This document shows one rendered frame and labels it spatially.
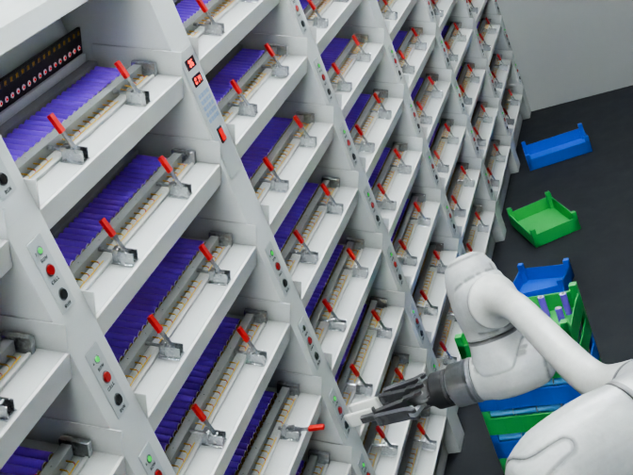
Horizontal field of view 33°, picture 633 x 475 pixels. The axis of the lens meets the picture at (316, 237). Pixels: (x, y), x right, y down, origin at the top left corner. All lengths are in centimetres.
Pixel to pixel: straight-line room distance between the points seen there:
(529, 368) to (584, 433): 57
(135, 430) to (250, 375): 48
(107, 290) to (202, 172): 47
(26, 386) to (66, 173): 37
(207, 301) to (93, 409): 47
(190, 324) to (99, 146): 39
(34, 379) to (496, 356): 89
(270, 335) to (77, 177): 71
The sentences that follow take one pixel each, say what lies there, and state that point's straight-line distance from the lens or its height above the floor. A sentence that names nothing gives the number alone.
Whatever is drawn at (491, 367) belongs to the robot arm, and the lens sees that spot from 205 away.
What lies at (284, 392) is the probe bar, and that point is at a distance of 239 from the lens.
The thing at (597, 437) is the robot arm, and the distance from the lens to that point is 149.
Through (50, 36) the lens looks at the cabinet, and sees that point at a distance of 218.
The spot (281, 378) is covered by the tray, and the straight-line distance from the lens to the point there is 243.
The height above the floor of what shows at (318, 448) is 59.
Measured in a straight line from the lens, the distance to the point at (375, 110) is 340.
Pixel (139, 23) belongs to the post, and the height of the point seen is 165.
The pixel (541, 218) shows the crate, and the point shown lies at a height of 0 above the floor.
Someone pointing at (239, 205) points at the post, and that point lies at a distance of 223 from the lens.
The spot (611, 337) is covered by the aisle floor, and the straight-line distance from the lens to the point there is 367.
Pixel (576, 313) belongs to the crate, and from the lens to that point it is 282.
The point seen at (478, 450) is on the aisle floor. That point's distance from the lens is 334.
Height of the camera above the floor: 192
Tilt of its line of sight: 21 degrees down
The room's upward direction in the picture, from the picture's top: 22 degrees counter-clockwise
